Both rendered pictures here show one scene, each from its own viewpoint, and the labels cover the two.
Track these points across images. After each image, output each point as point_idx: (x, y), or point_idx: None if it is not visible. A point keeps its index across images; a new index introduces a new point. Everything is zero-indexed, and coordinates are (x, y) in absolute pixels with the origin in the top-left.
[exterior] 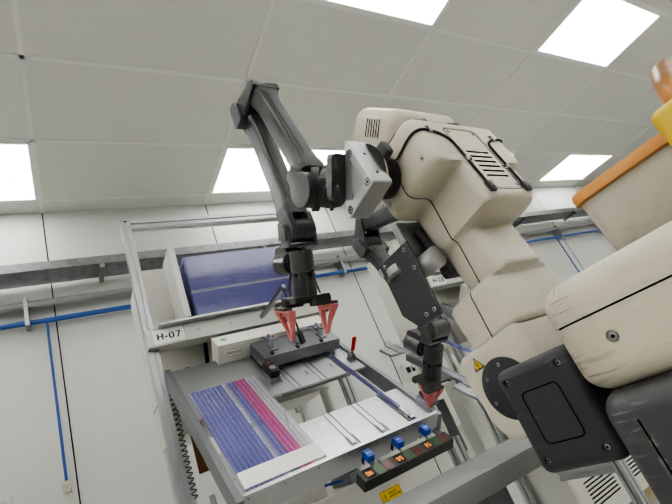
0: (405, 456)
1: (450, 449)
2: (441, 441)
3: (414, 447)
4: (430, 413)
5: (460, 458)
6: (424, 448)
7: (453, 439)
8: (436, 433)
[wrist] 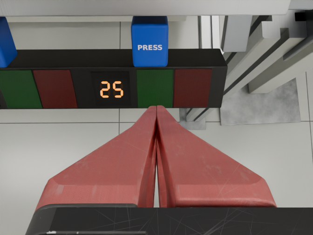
0: (1, 92)
1: (251, 27)
2: (169, 100)
3: (56, 77)
4: (242, 2)
5: (244, 61)
6: (89, 95)
7: (218, 106)
8: (226, 16)
